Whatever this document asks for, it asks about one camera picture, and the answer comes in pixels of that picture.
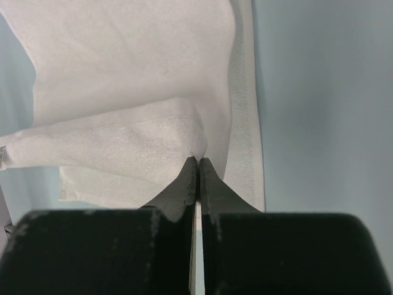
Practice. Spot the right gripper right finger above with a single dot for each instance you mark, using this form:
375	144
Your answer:
246	251

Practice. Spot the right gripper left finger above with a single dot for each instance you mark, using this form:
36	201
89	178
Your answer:
142	251

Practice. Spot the white towel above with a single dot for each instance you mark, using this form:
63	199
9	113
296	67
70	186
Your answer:
126	91

